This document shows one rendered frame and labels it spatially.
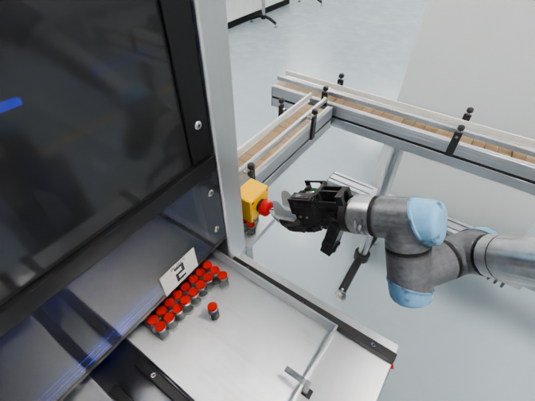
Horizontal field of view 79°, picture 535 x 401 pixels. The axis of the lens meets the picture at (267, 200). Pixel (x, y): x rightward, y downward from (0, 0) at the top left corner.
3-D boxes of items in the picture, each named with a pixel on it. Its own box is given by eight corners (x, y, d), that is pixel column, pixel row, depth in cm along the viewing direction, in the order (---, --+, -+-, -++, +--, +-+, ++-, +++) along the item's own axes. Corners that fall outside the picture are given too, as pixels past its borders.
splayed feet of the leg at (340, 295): (330, 297, 170) (334, 282, 160) (368, 235, 199) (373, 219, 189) (345, 305, 167) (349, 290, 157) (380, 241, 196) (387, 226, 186)
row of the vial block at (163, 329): (157, 336, 67) (151, 327, 63) (216, 274, 77) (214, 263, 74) (165, 343, 66) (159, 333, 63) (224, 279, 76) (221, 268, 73)
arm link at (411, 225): (436, 260, 50) (435, 208, 48) (368, 248, 57) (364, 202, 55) (450, 239, 55) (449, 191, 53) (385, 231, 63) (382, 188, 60)
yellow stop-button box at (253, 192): (228, 212, 81) (225, 190, 76) (246, 195, 85) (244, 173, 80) (252, 224, 78) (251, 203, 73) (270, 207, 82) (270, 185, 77)
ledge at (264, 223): (207, 227, 90) (206, 223, 89) (236, 200, 98) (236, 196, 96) (247, 251, 85) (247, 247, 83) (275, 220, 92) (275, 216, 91)
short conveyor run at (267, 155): (220, 241, 89) (212, 200, 78) (179, 217, 96) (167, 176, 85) (333, 129, 129) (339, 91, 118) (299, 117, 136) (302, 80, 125)
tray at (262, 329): (126, 339, 67) (120, 332, 64) (212, 254, 82) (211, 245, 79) (260, 463, 52) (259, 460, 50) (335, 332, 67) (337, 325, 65)
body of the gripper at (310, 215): (302, 179, 70) (355, 180, 61) (314, 211, 74) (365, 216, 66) (283, 200, 65) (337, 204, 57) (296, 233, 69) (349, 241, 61)
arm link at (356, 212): (386, 219, 63) (369, 247, 58) (364, 217, 66) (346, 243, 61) (379, 187, 59) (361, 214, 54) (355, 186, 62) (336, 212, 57)
